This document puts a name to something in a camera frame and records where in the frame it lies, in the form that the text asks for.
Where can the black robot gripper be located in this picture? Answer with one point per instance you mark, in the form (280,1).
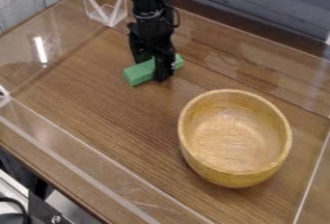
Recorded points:
(150,40)

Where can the green rectangular block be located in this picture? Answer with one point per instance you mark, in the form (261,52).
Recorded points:
(141,73)

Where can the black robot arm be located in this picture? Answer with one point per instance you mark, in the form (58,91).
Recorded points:
(146,6)

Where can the brown wooden bowl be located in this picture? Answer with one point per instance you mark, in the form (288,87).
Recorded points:
(235,137)

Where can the clear acrylic tray walls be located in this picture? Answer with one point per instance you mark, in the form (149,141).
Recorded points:
(101,139)

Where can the clear acrylic corner bracket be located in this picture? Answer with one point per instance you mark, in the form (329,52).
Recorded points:
(108,14)

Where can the black metal clamp bracket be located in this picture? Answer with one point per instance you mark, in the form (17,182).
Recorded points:
(42,213)

